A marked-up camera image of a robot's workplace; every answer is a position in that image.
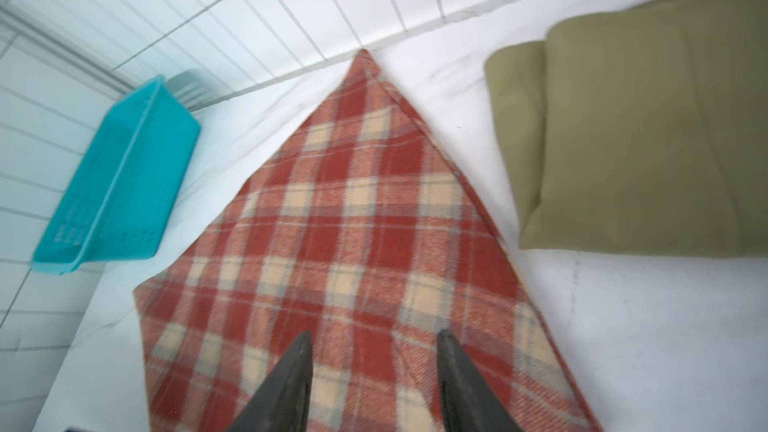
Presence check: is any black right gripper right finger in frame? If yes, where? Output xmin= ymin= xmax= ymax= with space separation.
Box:
xmin=436 ymin=329 xmax=522 ymax=432

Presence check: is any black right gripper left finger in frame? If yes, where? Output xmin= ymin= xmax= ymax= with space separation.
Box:
xmin=226 ymin=331 xmax=313 ymax=432

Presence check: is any olive green skirt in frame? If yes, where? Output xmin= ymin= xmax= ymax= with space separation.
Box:
xmin=484 ymin=0 xmax=767 ymax=258

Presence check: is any red plaid skirt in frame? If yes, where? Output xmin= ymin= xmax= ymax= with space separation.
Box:
xmin=134 ymin=50 xmax=599 ymax=431

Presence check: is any aluminium corner post left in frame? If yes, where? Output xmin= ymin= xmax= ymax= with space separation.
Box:
xmin=1 ymin=5 xmax=137 ymax=93

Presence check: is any teal plastic basket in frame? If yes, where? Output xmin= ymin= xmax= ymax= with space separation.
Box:
xmin=30 ymin=75 xmax=201 ymax=274

